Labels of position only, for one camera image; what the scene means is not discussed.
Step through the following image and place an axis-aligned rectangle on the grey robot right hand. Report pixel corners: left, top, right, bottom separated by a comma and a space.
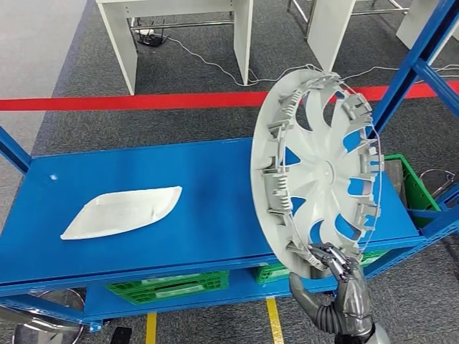
288, 243, 376, 333

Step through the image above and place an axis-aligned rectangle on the grey plastic wheel hubcap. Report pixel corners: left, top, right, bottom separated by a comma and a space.
250, 68, 385, 280

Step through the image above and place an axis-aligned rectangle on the blue metal shelf rack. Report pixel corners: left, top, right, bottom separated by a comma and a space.
0, 0, 459, 333

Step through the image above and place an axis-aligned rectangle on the white plastic trim part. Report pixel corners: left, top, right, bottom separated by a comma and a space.
60, 185, 183, 242

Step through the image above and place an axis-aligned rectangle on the green plastic crate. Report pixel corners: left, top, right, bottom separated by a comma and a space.
255, 263, 291, 285
359, 153, 442, 267
106, 270, 230, 293
122, 285, 230, 306

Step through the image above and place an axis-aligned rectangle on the white table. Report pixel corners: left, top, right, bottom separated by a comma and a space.
286, 0, 410, 72
396, 0, 459, 51
96, 0, 254, 96

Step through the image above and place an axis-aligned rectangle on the red barrier belt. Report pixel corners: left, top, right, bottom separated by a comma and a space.
0, 80, 459, 113

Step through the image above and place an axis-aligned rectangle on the black router device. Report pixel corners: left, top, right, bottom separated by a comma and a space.
136, 28, 169, 47

